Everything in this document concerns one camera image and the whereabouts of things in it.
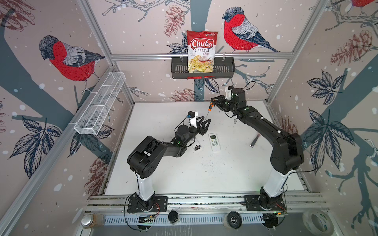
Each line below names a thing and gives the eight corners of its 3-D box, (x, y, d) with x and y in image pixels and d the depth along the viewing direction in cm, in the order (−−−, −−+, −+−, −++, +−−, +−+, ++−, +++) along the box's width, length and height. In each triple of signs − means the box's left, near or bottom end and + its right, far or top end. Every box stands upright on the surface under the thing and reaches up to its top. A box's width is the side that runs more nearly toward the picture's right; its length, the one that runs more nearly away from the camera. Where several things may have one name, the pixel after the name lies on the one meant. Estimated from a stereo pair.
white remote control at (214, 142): (212, 152, 94) (212, 150, 93) (208, 135, 103) (208, 133, 101) (221, 151, 95) (221, 149, 93) (216, 134, 103) (216, 132, 102)
